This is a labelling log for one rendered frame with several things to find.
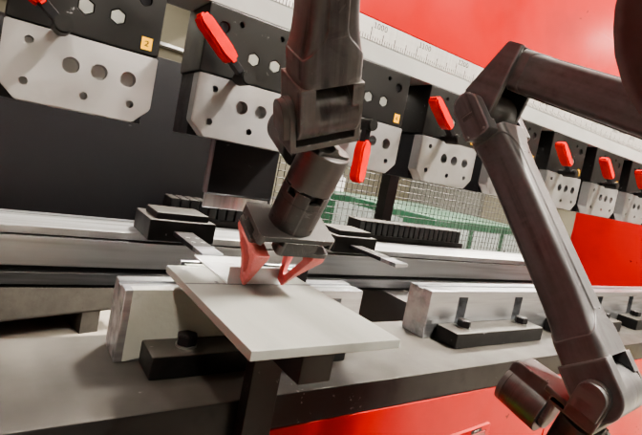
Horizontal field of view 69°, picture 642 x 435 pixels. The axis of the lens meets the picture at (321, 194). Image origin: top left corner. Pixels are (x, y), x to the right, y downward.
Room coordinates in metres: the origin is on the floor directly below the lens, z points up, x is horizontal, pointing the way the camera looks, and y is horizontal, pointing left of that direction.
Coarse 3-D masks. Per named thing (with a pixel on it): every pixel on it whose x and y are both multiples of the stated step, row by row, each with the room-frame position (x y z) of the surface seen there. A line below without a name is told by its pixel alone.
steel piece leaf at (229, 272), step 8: (208, 264) 0.64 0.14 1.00; (216, 264) 0.65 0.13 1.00; (224, 264) 0.66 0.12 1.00; (232, 264) 0.67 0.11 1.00; (240, 264) 0.68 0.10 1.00; (216, 272) 0.61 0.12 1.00; (224, 272) 0.61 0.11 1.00; (232, 272) 0.57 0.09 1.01; (264, 272) 0.60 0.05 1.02; (272, 272) 0.61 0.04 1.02; (224, 280) 0.58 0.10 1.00; (232, 280) 0.58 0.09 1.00; (240, 280) 0.58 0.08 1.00; (256, 280) 0.60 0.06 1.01; (264, 280) 0.60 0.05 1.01; (272, 280) 0.61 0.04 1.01
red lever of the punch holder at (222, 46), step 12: (204, 12) 0.55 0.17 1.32; (204, 24) 0.54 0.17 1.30; (216, 24) 0.55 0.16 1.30; (204, 36) 0.56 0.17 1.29; (216, 36) 0.55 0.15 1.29; (216, 48) 0.56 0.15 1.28; (228, 48) 0.56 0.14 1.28; (228, 60) 0.56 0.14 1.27; (240, 72) 0.57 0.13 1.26; (252, 72) 0.57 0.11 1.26; (240, 84) 0.58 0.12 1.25
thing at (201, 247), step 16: (144, 208) 0.88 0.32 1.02; (160, 208) 0.84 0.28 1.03; (176, 208) 0.87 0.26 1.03; (192, 208) 0.91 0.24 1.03; (144, 224) 0.81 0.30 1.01; (160, 224) 0.80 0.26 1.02; (176, 224) 0.81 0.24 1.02; (192, 224) 0.83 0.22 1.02; (208, 224) 0.85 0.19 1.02; (160, 240) 0.80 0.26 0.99; (176, 240) 0.81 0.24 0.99; (192, 240) 0.76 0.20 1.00; (208, 240) 0.85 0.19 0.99
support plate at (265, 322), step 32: (192, 288) 0.53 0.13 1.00; (224, 288) 0.55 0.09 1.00; (256, 288) 0.58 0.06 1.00; (288, 288) 0.61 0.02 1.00; (224, 320) 0.45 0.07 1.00; (256, 320) 0.46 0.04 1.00; (288, 320) 0.48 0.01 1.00; (320, 320) 0.50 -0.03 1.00; (352, 320) 0.52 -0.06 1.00; (256, 352) 0.39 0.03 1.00; (288, 352) 0.41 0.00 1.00; (320, 352) 0.43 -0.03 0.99; (352, 352) 0.45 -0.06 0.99
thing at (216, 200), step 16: (224, 144) 0.64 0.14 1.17; (240, 144) 0.65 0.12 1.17; (208, 160) 0.65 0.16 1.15; (224, 160) 0.64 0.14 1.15; (240, 160) 0.66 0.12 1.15; (256, 160) 0.67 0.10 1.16; (272, 160) 0.69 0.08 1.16; (208, 176) 0.64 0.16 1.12; (224, 176) 0.65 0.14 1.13; (240, 176) 0.66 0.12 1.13; (256, 176) 0.67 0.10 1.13; (272, 176) 0.69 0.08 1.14; (208, 192) 0.64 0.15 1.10; (224, 192) 0.65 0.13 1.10; (240, 192) 0.66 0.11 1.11; (256, 192) 0.68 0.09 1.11; (224, 208) 0.66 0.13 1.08; (240, 208) 0.67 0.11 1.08
